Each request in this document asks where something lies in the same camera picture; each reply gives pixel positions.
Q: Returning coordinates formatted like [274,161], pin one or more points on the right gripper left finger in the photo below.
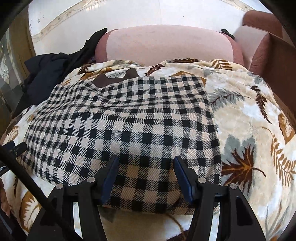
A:
[73,212]

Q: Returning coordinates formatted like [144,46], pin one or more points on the pink long bolster pillow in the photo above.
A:
[150,45]

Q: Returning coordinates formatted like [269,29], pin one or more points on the leaf pattern cream blanket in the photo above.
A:
[256,141]

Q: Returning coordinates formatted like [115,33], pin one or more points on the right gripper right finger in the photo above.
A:
[237,220]

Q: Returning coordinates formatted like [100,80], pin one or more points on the black white checkered shirt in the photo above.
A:
[144,121]

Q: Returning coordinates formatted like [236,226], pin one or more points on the brown wooden bed frame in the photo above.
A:
[279,73]

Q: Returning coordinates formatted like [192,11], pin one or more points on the wooden glass cabinet door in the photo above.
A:
[16,48]

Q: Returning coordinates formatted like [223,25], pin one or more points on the small black object behind pillow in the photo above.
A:
[225,32]

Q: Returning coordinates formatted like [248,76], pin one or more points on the dark navy garment pile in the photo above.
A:
[48,70]

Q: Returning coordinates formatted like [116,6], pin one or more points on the pink brown side cushion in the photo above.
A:
[254,38]

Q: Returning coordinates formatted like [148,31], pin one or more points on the person left hand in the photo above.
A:
[4,201]

